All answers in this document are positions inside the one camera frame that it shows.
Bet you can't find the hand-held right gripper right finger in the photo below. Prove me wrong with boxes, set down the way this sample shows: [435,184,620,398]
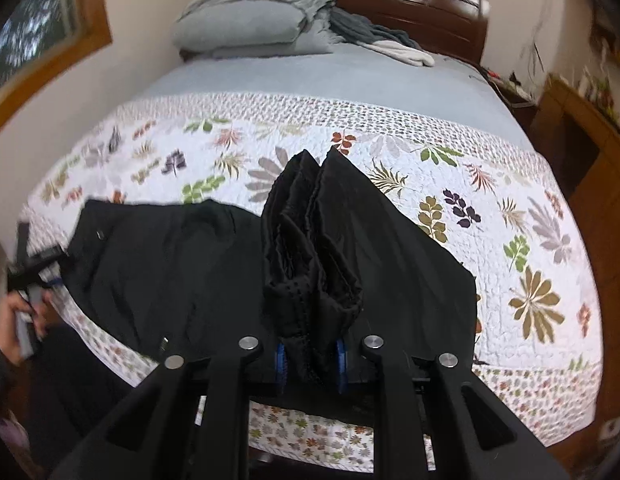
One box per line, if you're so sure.
[334,336,573,480]

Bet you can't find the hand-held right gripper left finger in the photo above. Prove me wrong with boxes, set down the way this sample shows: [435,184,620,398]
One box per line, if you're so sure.
[50,335,291,480]

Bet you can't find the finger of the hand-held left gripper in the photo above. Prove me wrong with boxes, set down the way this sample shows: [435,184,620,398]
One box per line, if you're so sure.
[17,221,71,290]

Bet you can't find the black pants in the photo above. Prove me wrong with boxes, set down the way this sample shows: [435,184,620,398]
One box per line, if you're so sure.
[64,146,479,421]

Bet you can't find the person's left forearm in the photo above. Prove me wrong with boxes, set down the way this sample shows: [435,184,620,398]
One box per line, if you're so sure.
[0,335,21,413]

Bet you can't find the person's left hand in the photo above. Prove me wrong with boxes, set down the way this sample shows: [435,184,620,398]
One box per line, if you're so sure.
[0,287,58,362]

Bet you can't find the person's left leg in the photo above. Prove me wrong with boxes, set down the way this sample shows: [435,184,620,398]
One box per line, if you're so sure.
[20,320,155,480]

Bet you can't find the large wooden-framed window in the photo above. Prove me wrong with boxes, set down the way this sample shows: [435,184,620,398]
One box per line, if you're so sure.
[0,0,113,126]

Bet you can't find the floral quilt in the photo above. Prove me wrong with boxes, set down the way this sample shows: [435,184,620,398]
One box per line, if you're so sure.
[20,92,604,466]

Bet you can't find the light blue bedsheet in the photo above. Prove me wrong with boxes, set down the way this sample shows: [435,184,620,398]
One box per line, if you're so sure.
[134,42,534,153]

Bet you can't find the grey-blue pillow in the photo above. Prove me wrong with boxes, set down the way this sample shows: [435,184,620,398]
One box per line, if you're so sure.
[171,7,311,52]

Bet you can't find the white cloth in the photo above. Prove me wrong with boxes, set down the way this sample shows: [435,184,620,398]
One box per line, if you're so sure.
[362,40,435,68]

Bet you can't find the dark wooden nightstand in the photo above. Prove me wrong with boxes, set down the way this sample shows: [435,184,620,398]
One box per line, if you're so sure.
[482,67,539,127]

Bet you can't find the wooden desk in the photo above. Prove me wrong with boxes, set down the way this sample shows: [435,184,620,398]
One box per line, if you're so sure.
[532,74,620,283]

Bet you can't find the dark grey blanket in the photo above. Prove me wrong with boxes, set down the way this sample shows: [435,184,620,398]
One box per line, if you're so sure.
[330,7,411,49]

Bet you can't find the dark wooden bed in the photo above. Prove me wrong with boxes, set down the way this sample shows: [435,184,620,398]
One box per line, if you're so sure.
[247,0,491,67]

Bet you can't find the hanging cables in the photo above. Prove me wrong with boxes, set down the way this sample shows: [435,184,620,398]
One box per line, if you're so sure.
[526,17,547,88]

